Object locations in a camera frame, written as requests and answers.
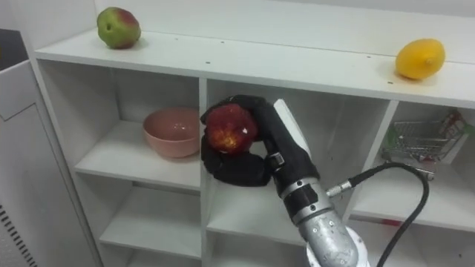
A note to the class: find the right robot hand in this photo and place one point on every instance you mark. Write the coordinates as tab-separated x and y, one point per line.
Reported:
285	148

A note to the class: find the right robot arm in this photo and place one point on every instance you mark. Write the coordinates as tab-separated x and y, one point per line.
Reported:
323	219

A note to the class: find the white shelf unit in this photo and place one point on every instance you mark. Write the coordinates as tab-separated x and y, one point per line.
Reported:
237	148

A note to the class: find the pink bowl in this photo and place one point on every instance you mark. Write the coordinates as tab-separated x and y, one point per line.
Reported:
171	131

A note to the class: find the small metal shopping cart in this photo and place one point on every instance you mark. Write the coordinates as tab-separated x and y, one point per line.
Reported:
423	139

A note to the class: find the yellow lemon soft toy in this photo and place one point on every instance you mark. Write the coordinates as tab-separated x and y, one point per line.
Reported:
420	59

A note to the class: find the green red apple soft toy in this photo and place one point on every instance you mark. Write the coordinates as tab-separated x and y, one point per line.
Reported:
118	27

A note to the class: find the white cabinet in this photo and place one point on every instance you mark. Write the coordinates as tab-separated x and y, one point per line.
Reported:
29	167

